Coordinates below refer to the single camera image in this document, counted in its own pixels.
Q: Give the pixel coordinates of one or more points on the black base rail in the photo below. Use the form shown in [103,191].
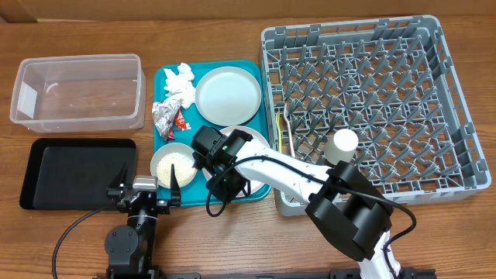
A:
[333,274]

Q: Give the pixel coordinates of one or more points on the grey dishwasher rack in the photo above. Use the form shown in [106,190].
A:
[392,81]

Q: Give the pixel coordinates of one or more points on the clear plastic bin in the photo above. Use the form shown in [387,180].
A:
[82,93]

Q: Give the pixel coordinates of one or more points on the grey bowl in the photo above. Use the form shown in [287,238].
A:
[166,149]

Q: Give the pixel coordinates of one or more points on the teal serving tray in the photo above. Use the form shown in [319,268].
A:
[249,158]

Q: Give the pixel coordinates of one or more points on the crumpled white napkin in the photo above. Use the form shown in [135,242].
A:
[180,86]

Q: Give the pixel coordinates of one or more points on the red silver snack wrapper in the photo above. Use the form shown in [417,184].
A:
[167,116]

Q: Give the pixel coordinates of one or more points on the white cup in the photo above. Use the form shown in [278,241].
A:
[341,146]

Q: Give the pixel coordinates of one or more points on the white rice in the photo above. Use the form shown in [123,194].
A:
[183,169]

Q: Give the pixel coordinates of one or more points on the pink plate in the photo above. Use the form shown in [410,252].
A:
[255,185]

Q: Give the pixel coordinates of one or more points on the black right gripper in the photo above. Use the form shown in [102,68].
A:
[225,194]

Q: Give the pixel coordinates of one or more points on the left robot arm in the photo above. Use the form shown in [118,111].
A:
[130,247]

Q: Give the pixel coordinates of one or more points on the black tray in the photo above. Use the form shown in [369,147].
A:
[74,174]

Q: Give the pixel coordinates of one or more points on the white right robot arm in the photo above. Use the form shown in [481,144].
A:
[346,208]

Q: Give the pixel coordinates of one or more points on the light grey plate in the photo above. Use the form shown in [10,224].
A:
[228,96]

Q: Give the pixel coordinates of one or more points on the yellow plastic spoon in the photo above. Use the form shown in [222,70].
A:
[279,132]

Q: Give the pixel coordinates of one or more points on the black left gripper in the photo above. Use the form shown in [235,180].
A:
[163,206]

